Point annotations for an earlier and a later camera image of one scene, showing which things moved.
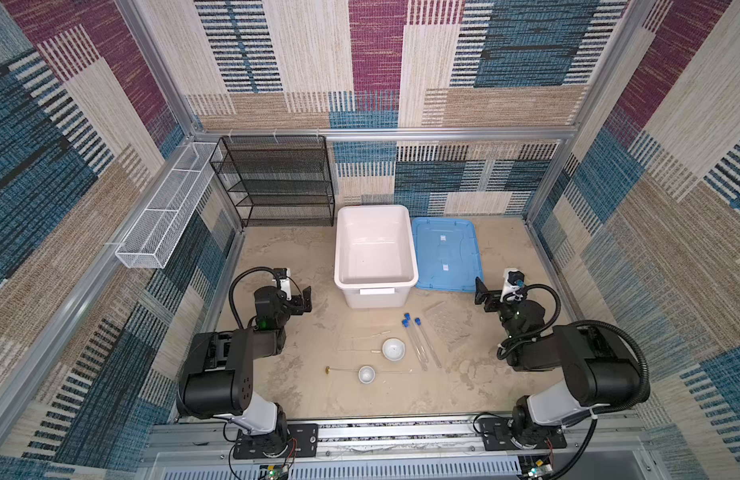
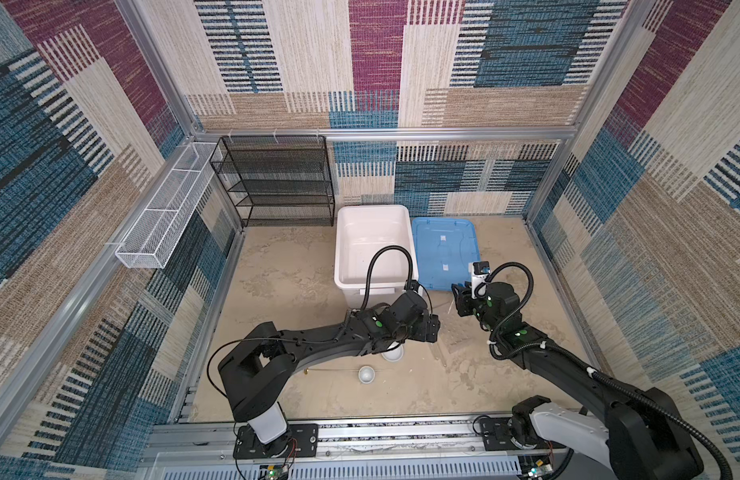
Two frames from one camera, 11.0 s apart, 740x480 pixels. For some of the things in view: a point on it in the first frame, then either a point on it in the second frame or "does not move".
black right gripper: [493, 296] to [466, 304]
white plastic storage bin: [375, 258] does not move
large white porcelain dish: [393, 349] does not move
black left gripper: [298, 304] to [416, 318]
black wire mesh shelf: [277, 180] does not move
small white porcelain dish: [366, 374] does not move
